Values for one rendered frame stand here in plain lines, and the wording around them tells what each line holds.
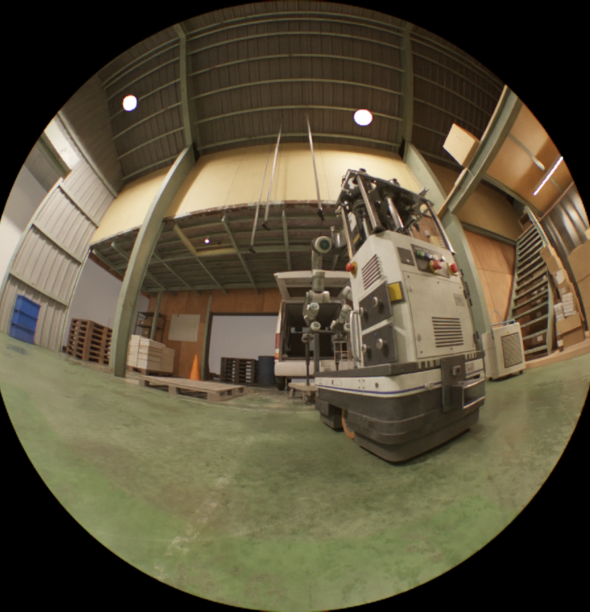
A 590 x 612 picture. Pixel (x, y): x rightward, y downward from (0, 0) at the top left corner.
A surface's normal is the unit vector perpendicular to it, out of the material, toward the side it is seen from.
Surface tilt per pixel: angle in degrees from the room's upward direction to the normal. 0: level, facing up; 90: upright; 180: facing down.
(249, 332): 90
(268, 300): 90
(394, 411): 90
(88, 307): 90
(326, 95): 159
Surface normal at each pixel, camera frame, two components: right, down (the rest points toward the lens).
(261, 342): -0.04, -0.34
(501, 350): -0.44, -0.31
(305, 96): -0.02, 0.75
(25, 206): 1.00, 0.00
